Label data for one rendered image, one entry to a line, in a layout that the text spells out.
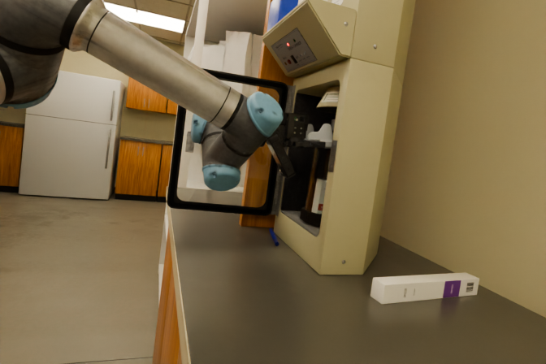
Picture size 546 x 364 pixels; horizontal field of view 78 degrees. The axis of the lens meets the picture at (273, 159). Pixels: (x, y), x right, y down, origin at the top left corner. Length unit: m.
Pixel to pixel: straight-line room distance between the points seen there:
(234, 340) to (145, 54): 0.44
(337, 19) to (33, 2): 0.52
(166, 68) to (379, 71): 0.45
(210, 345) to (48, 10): 0.51
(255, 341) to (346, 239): 0.35
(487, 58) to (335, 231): 0.62
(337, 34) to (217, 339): 0.59
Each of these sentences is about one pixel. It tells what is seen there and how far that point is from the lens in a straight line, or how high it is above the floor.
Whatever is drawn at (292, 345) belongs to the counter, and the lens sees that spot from 0.53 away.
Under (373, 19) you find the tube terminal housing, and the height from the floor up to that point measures 1.50.
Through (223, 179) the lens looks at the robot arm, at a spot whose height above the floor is 1.13.
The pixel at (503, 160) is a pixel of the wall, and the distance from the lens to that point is 1.00.
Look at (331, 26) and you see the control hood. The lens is 0.76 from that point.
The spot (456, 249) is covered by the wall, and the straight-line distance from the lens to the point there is 1.08.
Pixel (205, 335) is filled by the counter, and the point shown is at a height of 0.94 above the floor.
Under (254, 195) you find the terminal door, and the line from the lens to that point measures 1.01.
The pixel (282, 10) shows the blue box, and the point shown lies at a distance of 0.94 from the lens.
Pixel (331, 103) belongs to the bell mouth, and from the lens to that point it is 0.85.
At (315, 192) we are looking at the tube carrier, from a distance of 0.86.
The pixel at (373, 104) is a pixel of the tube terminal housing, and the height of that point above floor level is 1.32.
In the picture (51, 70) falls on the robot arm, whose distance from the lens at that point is 0.70.
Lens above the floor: 1.21
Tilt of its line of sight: 3 degrees down
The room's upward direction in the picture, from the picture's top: 8 degrees clockwise
